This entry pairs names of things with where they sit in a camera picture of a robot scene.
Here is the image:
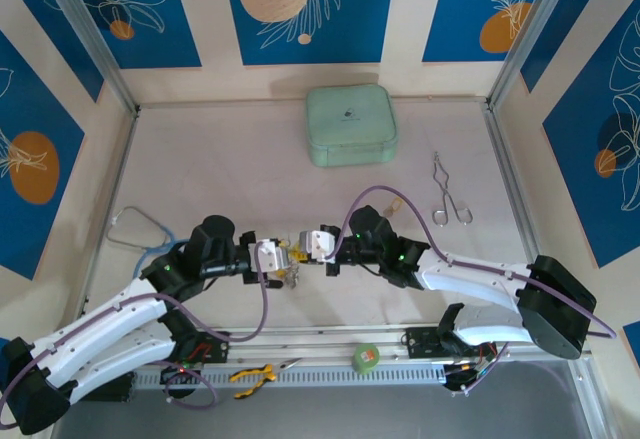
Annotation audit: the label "key bunch with tags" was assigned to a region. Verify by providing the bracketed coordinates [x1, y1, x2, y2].
[282, 246, 305, 291]

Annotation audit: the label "yellow black pliers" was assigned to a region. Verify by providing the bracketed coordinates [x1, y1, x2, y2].
[229, 358, 304, 400]

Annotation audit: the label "metal tongs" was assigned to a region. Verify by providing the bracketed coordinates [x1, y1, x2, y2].
[430, 151, 473, 225]

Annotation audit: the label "green tape roll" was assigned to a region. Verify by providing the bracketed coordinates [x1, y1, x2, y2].
[352, 342, 381, 374]

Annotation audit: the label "mint green square case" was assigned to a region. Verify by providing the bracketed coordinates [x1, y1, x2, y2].
[305, 82, 400, 168]

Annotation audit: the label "black block stack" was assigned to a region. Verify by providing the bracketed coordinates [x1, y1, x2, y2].
[97, 371, 137, 403]

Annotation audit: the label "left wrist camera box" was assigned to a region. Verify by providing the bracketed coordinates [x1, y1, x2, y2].
[254, 238, 293, 283]

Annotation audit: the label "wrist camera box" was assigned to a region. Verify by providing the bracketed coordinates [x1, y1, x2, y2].
[254, 238, 293, 283]
[298, 227, 339, 264]

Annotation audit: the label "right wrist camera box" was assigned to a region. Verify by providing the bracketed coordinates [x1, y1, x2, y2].
[298, 227, 339, 264]

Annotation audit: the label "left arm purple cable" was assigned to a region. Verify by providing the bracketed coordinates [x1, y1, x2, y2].
[0, 243, 274, 430]

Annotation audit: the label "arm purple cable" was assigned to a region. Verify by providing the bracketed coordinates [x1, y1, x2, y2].
[329, 186, 617, 398]
[0, 243, 274, 430]

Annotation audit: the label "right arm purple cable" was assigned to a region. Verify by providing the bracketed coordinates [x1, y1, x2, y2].
[329, 186, 617, 398]

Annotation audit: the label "aluminium mounting rail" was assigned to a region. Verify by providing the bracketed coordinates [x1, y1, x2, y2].
[42, 321, 594, 373]

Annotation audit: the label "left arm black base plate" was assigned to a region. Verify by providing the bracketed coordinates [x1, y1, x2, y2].
[169, 329, 231, 364]

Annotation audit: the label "grey slotted cable duct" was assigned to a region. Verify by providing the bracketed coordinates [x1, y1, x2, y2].
[134, 363, 449, 390]

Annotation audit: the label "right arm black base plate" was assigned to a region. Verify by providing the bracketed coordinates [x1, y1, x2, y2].
[403, 327, 451, 360]

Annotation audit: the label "aluminium table side rail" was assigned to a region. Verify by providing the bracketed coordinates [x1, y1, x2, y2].
[73, 108, 142, 331]
[482, 100, 545, 260]

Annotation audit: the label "blue floral wall panel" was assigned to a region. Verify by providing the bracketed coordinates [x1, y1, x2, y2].
[64, 0, 202, 70]
[0, 31, 86, 280]
[542, 0, 640, 269]
[519, 0, 640, 93]
[222, 0, 397, 66]
[0, 0, 104, 103]
[422, 0, 556, 64]

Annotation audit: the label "aluminium frame post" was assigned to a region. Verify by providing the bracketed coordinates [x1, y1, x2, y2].
[487, 0, 584, 110]
[37, 0, 142, 116]

